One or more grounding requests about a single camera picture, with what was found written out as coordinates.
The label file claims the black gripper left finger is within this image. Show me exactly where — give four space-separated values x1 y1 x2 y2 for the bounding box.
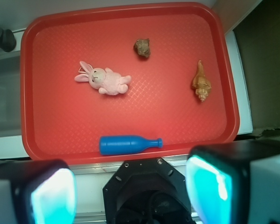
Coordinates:
0 160 77 224

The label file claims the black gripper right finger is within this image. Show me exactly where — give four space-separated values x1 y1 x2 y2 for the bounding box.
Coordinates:
185 140 280 224

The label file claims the brown rock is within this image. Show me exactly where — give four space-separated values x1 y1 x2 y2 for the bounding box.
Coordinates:
133 38 151 59

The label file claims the blue plastic bottle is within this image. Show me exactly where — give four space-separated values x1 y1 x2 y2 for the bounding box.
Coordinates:
99 135 163 155

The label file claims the tan conch seashell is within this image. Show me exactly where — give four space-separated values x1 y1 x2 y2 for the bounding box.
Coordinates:
191 60 212 102

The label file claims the grey plastic sink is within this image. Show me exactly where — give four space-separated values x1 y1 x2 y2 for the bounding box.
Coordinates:
0 51 21 137

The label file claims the pink plush bunny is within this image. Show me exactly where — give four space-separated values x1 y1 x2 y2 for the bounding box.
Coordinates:
74 61 132 96

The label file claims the brown cardboard panel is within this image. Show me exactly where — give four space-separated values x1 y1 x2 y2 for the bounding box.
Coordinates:
233 0 280 136

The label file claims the grey faucet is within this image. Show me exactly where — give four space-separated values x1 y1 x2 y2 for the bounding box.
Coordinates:
0 28 16 52

